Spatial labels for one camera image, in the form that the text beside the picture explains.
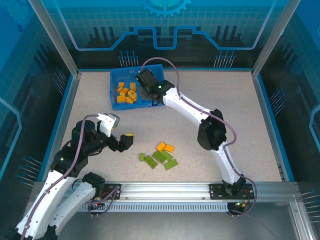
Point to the orange round lego with hole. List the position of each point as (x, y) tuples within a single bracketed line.
[(131, 94)]

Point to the blue divided mesh container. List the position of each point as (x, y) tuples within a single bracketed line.
[(125, 107)]

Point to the small LED circuit board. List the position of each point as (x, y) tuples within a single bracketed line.
[(96, 205), (240, 204)]

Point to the aluminium side rail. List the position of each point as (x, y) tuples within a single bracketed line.
[(70, 100), (261, 100)]

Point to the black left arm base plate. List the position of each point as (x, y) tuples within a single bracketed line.
[(110, 187)]

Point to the aluminium mounting rail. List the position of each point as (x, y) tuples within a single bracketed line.
[(165, 190)]

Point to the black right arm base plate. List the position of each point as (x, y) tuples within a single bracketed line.
[(217, 191)]

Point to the aluminium frame post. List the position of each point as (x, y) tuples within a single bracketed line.
[(55, 37), (275, 37)]

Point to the aluminium lower frame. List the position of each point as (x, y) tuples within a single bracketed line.
[(296, 212)]

